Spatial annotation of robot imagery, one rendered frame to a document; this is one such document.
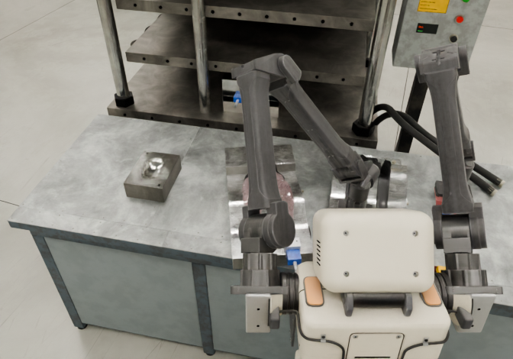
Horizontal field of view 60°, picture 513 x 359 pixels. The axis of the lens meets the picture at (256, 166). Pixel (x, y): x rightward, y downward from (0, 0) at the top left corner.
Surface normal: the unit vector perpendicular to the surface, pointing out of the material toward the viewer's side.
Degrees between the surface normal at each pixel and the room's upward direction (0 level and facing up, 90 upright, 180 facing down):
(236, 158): 0
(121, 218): 0
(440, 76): 64
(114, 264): 90
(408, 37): 90
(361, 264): 48
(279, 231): 56
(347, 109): 0
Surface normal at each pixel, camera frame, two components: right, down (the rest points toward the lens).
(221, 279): -0.20, 0.63
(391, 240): 0.01, -0.04
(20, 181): 0.01, -0.77
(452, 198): -0.44, 0.17
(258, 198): -0.68, -0.04
